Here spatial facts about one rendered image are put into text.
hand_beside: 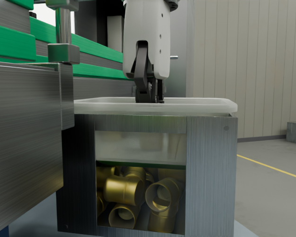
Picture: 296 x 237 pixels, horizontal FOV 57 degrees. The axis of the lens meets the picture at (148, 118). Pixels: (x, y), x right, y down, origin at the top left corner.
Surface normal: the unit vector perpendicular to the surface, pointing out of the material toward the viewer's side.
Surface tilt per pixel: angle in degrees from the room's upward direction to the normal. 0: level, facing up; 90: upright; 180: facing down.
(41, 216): 0
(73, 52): 90
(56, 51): 90
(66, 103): 90
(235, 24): 90
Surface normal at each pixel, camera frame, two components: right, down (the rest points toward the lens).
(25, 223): 0.00, -0.99
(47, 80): 0.98, 0.03
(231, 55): 0.35, 0.11
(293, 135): -0.94, 0.04
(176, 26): -0.20, 0.11
